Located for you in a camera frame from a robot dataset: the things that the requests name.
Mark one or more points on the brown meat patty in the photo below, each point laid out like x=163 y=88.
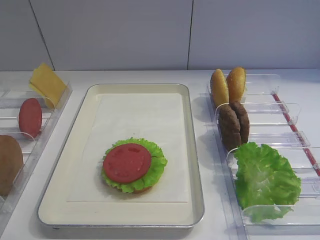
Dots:
x=229 y=127
x=243 y=119

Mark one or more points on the tomato slice on burger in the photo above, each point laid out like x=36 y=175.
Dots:
x=127 y=163

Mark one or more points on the lettuce leaf on burger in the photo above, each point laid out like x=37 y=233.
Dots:
x=157 y=167

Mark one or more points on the yellow cheese slices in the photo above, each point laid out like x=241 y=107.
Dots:
x=47 y=84

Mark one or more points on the green lettuce leaf in rack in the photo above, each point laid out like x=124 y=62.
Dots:
x=266 y=186

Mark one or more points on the red tomato slice in rack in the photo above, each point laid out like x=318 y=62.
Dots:
x=30 y=117

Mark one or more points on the white paper tray liner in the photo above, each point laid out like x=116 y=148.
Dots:
x=158 y=118

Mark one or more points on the metal baking tray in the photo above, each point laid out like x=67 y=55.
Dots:
x=56 y=211

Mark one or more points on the left bun half right rack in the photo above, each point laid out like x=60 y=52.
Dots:
x=219 y=88

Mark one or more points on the bun half rack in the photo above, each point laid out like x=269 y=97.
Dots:
x=219 y=88
x=236 y=83

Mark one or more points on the bottom bun on tray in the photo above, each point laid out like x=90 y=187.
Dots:
x=133 y=190

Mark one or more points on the clear acrylic right rack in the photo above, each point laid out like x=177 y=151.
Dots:
x=272 y=124

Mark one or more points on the clear acrylic rack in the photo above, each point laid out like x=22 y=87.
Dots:
x=32 y=148
x=272 y=124

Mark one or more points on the clear acrylic left rack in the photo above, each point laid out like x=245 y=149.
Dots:
x=32 y=148

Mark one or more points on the brown bun in left rack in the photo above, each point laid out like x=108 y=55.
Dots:
x=11 y=161

